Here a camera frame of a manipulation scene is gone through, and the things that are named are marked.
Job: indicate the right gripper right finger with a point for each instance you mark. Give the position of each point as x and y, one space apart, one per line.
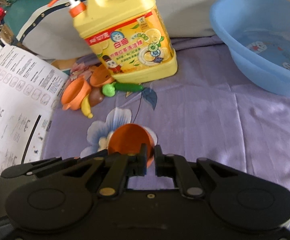
178 168

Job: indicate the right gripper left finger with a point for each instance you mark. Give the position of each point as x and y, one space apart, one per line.
120 167

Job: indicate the orange plastic bowl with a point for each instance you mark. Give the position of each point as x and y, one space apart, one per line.
128 139

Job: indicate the purple floral cloth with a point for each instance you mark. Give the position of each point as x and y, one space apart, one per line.
207 109

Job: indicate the yellow toy banana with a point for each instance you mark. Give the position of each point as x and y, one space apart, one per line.
86 108

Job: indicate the brown toy fruit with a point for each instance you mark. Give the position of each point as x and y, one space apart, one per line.
95 97

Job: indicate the green toy vegetable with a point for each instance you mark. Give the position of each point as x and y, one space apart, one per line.
109 90

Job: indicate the orange toy cup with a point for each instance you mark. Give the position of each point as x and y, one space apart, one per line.
100 77
74 94

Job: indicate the white instruction sheet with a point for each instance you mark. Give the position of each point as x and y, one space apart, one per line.
30 90

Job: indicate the yellow detergent bottle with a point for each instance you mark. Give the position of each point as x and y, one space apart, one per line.
127 36

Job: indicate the blue plastic basin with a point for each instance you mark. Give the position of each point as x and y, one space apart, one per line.
257 33

